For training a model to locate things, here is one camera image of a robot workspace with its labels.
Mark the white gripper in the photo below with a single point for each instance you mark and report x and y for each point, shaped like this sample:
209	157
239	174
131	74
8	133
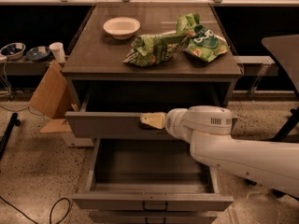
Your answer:
173	121

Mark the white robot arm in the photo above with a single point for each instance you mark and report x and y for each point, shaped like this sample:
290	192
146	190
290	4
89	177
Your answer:
272	164

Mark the grey middle drawer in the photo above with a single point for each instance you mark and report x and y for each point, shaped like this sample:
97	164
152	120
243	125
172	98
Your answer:
149	175

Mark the grey drawer cabinet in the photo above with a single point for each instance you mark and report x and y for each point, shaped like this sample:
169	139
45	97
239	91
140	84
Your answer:
101	81

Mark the grey bottom drawer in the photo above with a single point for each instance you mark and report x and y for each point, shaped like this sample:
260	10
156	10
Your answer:
151	217

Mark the dark side table top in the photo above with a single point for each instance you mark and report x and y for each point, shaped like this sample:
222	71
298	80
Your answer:
284	49

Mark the green chip bag left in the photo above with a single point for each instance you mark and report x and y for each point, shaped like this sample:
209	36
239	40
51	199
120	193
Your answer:
148	50

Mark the green chip bag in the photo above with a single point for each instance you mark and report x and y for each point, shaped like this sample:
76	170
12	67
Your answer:
148	50
199	41

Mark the green chip bag right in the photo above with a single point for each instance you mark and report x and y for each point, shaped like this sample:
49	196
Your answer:
199	41

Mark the brown cardboard box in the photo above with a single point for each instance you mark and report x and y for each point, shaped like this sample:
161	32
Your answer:
53	99

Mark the white paper cup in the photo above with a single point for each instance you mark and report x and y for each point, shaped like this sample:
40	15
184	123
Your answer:
57	49

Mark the black chair base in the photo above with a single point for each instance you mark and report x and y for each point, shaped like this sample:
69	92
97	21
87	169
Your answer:
280	136

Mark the black stand leg left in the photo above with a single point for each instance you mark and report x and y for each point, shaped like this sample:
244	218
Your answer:
14	121

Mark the blue white bowl far left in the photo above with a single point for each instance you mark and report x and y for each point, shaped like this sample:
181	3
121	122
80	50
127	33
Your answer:
13	51

